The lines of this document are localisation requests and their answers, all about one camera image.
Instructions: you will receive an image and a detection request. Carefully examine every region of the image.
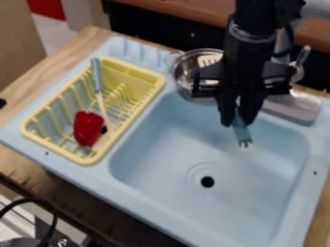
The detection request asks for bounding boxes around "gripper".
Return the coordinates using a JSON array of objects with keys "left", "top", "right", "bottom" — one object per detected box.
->
[{"left": 190, "top": 30, "right": 299, "bottom": 128}]

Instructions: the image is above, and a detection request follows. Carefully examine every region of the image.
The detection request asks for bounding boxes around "small blue tool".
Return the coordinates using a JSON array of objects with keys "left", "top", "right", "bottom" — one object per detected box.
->
[{"left": 232, "top": 112, "right": 256, "bottom": 151}]

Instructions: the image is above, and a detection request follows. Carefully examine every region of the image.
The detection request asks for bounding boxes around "grey tap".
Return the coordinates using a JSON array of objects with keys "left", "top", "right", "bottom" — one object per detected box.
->
[{"left": 259, "top": 27, "right": 324, "bottom": 127}]

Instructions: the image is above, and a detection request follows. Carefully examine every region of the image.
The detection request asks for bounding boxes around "silver pot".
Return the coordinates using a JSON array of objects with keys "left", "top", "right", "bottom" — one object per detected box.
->
[{"left": 170, "top": 47, "right": 230, "bottom": 104}]

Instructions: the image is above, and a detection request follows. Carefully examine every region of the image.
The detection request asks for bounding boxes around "blue toy sink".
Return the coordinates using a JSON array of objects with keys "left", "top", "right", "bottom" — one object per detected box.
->
[{"left": 0, "top": 35, "right": 330, "bottom": 247}]

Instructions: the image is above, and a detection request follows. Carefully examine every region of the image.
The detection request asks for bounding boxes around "yellow dish rack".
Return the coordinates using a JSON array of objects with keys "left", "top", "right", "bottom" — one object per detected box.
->
[{"left": 19, "top": 56, "right": 168, "bottom": 167}]

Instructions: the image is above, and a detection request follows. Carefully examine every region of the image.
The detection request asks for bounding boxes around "blue and cream tool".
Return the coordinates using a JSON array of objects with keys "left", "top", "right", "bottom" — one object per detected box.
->
[{"left": 89, "top": 57, "right": 115, "bottom": 132}]

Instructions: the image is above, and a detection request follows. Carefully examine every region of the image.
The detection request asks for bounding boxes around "red toy pepper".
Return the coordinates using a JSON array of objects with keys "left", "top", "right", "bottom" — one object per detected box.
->
[{"left": 71, "top": 110, "right": 106, "bottom": 149}]

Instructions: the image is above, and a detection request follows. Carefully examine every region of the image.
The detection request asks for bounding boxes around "cardboard box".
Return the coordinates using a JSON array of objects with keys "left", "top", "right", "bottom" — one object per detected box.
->
[{"left": 0, "top": 0, "right": 49, "bottom": 93}]

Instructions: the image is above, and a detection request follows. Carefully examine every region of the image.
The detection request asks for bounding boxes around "black cable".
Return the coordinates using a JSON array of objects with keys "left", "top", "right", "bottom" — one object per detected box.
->
[{"left": 0, "top": 198, "right": 60, "bottom": 247}]

